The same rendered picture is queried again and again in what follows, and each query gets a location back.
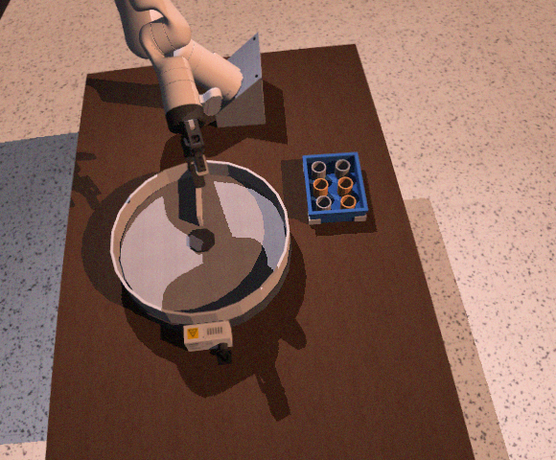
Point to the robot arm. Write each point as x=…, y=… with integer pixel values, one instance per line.
x=160, y=37

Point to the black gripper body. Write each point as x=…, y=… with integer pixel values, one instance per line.
x=177, y=115

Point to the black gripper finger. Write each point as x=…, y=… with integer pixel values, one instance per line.
x=198, y=180
x=193, y=131

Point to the blue open-top crate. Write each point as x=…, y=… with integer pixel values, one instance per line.
x=335, y=215

